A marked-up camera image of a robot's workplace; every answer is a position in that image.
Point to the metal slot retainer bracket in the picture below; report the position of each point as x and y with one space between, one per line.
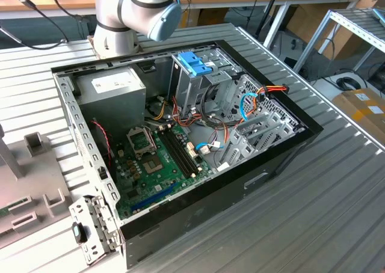
87 250

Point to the grey metal drive cage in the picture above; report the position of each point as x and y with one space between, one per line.
186 89

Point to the grey power supply unit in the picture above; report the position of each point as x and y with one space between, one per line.
114 107

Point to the black open PC case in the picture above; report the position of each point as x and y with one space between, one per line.
210 201

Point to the black RAM slot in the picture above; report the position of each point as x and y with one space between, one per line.
178 152
174 154
181 151
185 150

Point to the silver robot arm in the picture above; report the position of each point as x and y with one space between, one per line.
120 14

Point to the large brown cardboard box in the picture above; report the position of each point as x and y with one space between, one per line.
312 23

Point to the black latch blue button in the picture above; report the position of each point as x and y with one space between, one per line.
78 233

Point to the grey metal disk bay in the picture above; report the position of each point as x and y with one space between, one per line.
240 148

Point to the small black case clip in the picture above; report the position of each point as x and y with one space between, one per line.
102 173

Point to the aluminium roller rack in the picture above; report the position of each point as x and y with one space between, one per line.
361 22

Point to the blue plastic drive latch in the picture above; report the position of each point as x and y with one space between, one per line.
191 61

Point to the small brown cardboard box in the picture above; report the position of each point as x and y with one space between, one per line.
212 16

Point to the grey parts rack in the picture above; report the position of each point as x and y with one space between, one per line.
36 179

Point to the CPU socket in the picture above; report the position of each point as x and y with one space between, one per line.
152 165

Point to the cardboard box white labels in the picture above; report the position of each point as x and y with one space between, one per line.
355 113

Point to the green motherboard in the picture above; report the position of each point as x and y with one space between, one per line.
141 188

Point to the white paper label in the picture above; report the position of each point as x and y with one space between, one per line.
222 166

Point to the black case fan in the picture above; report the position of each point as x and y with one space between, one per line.
98 146

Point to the black tripod pole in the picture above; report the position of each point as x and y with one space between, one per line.
269 8

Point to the blue expansion slot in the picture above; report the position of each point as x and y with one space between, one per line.
153 197

